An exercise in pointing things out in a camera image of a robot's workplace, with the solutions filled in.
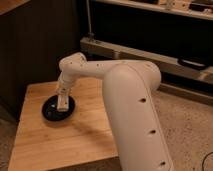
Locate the white plastic bottle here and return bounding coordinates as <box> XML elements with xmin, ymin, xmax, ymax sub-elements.
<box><xmin>57</xmin><ymin>95</ymin><xmax>69</xmax><ymax>112</ymax></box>

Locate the light wooden table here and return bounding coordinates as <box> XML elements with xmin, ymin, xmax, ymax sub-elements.
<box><xmin>8</xmin><ymin>78</ymin><xmax>117</xmax><ymax>171</ymax></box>

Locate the grey metal upright pole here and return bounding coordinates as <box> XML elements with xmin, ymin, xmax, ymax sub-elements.
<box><xmin>86</xmin><ymin>0</ymin><xmax>94</xmax><ymax>41</ymax></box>

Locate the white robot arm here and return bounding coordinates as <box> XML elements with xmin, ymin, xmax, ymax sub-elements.
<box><xmin>57</xmin><ymin>53</ymin><xmax>175</xmax><ymax>171</ymax></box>

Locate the black handle on beam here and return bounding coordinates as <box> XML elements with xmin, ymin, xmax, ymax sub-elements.
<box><xmin>177</xmin><ymin>58</ymin><xmax>209</xmax><ymax>71</ymax></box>

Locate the grey metal shelf beam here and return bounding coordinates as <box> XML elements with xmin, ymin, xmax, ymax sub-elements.
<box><xmin>80</xmin><ymin>37</ymin><xmax>213</xmax><ymax>84</ymax></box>

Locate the black ceramic bowl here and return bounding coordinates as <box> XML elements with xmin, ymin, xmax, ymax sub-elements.
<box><xmin>41</xmin><ymin>94</ymin><xmax>76</xmax><ymax>122</ymax></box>

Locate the wooden upper shelf board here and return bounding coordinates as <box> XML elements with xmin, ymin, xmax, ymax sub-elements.
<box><xmin>94</xmin><ymin>0</ymin><xmax>213</xmax><ymax>21</ymax></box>

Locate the dark wooden cabinet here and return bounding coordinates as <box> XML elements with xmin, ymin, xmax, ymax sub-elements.
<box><xmin>0</xmin><ymin>0</ymin><xmax>79</xmax><ymax>118</ymax></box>

